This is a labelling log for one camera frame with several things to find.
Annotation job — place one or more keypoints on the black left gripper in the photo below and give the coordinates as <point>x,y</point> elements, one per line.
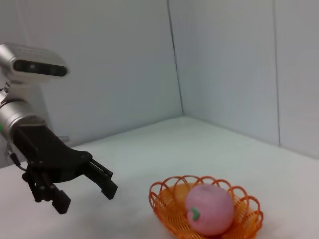
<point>49,159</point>

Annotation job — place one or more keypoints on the pink toy peach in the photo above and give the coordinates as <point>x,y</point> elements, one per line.
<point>211,206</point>

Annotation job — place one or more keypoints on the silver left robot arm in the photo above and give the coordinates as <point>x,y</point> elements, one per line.
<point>15,109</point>

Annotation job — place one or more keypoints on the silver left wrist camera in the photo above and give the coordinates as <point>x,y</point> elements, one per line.
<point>32,64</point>

